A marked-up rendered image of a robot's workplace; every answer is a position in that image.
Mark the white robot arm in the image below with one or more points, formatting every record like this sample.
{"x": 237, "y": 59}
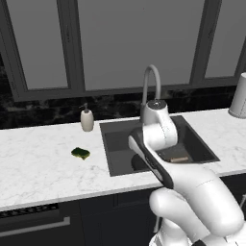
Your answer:
{"x": 198, "y": 195}

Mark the dark grey sink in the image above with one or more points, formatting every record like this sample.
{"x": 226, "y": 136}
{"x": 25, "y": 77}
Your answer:
{"x": 120, "y": 150}

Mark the green sponge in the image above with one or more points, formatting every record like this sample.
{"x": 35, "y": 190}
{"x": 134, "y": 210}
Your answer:
{"x": 80, "y": 153}

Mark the beige soap dispenser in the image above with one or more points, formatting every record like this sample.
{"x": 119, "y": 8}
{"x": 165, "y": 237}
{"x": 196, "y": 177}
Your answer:
{"x": 87, "y": 121}

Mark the grey curved tap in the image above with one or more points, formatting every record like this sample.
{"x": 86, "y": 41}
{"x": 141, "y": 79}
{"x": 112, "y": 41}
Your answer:
{"x": 152, "y": 71}

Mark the dark grey framed window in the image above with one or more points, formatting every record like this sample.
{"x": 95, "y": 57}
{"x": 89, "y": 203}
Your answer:
{"x": 75, "y": 48}

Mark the dark cupboard door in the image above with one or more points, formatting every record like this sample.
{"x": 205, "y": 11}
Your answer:
{"x": 97, "y": 221}
{"x": 235, "y": 185}
{"x": 133, "y": 221}

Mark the white cylindrical canister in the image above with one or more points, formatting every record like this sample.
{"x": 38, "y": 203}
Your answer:
{"x": 240, "y": 99}

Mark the black dishwasher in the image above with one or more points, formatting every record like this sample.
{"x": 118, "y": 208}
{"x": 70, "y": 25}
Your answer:
{"x": 35, "y": 229}

